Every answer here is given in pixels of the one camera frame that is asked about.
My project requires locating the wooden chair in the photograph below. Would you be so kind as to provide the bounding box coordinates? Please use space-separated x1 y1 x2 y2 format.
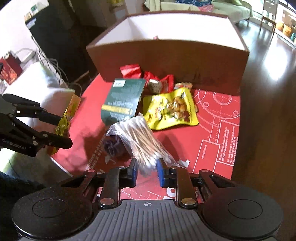
259 0 279 35

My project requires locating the red cardboard mat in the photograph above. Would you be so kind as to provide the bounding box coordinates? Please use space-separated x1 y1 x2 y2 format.
49 74 241 201

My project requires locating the red gift bag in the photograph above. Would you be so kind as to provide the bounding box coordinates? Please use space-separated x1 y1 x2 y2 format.
1 51 23 85

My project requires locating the brown white storage box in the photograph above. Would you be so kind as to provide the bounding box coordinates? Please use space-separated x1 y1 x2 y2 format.
86 11 249 95

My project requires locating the red snack packet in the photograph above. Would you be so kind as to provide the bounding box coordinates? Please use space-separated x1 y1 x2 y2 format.
144 71 174 94
120 64 142 79

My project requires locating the dark green packet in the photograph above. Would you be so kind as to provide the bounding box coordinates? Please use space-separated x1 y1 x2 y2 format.
100 78 146 126

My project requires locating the green covered sofa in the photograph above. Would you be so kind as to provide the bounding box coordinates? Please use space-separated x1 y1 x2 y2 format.
144 1 253 23

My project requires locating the black cabinet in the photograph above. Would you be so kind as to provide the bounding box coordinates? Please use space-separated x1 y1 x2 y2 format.
25 1 100 82

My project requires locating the cotton swab bag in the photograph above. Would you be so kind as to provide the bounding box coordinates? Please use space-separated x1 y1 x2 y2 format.
106 113 180 176

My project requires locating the small yellow packet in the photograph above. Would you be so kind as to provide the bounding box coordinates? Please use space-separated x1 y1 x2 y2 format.
47 93 82 156

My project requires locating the yellow bucket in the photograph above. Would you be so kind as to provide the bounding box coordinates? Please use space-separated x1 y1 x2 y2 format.
282 24 292 37

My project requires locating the yellow snack bag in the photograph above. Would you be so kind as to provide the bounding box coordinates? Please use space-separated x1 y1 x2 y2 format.
142 87 199 131

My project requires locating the dark purple object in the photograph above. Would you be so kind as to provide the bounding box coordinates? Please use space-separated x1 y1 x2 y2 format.
103 136 126 157

